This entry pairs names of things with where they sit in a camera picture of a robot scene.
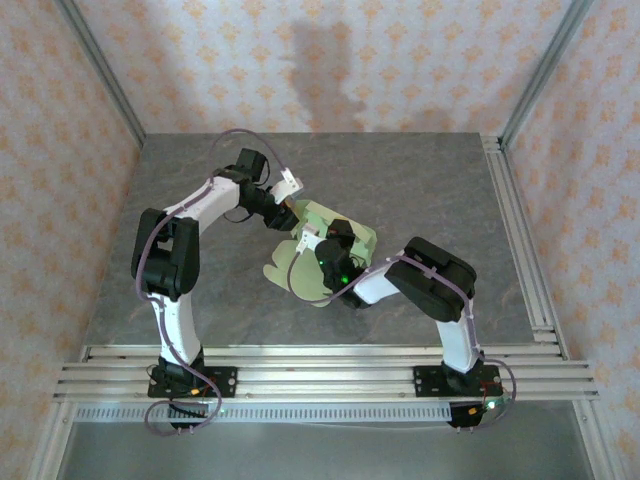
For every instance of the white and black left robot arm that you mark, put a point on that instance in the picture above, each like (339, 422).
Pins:
(177, 330)

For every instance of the aluminium right frame leg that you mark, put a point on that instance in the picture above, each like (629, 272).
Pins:
(597, 445)

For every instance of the aluminium frame post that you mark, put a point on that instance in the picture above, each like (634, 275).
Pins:
(540, 75)
(107, 80)

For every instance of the aluminium mounting rail beam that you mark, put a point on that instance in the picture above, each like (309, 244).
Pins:
(325, 380)

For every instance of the black right controller board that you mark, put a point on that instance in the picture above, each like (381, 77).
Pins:
(470, 417)

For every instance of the aluminium left frame post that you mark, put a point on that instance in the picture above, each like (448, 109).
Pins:
(107, 80)

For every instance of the aluminium right frame post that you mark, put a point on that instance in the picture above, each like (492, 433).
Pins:
(540, 75)

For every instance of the black left controller board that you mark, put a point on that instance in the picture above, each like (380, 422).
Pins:
(187, 412)

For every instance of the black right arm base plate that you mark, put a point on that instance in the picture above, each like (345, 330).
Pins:
(425, 380)

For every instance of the black controller board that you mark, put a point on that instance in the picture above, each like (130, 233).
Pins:
(187, 412)
(470, 417)

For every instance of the aluminium frame leg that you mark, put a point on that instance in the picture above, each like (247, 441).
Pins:
(597, 445)
(47, 445)

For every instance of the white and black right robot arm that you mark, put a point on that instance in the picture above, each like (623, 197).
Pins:
(430, 285)

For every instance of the aluminium left frame leg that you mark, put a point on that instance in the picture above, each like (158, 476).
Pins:
(47, 445)

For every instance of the grey metal lower panel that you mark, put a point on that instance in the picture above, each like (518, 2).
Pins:
(325, 452)

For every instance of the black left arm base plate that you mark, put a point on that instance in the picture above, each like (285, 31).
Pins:
(225, 382)

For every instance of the light green paper box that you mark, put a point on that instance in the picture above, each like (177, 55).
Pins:
(307, 280)

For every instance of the aluminium side rail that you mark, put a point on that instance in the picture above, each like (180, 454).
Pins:
(520, 240)

